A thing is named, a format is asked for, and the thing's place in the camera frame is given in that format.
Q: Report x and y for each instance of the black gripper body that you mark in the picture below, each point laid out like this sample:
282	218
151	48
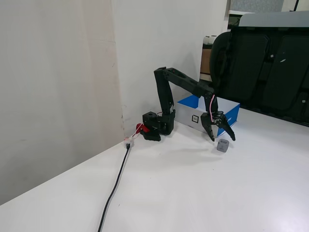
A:
209	123

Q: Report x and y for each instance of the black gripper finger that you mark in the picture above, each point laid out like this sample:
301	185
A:
208	126
228	129

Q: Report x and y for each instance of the gray cube block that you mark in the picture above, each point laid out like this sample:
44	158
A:
222	145

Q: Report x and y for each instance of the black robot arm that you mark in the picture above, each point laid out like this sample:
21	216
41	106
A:
166	96

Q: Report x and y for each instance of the blue and white cardboard box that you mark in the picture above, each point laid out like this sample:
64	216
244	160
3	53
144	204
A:
188	111

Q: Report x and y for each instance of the brown cardboard carton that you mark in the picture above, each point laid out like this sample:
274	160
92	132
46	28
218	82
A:
206	61

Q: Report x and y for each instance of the white paper rolls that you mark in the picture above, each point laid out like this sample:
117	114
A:
209	40

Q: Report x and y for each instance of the red table clamp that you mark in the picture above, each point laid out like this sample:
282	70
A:
140	127

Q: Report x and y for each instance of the black office chair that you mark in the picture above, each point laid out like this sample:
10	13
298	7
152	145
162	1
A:
272	72

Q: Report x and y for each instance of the light grey curved panel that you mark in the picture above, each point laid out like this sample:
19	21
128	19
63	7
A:
272	18

